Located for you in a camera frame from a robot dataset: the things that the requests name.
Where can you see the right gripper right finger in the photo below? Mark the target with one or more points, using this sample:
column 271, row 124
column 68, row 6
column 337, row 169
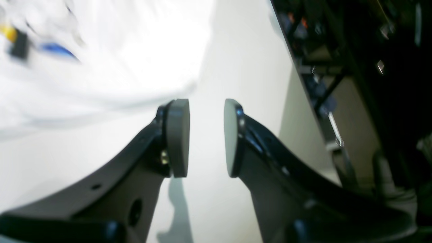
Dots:
column 293, row 203

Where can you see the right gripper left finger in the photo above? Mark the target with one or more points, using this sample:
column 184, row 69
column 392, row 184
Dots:
column 116, row 203

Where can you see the white printed t-shirt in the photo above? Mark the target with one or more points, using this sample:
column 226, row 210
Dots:
column 63, row 61

